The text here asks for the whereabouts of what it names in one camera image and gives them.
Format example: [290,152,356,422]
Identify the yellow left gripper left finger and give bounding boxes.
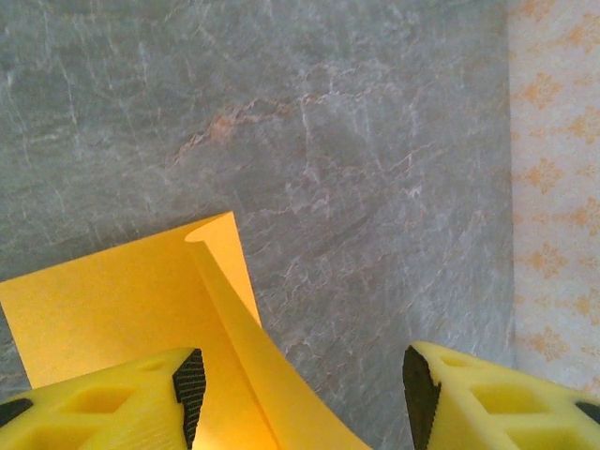
[0,346,207,450]

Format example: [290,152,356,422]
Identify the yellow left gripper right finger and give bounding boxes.
[402,340,600,450]

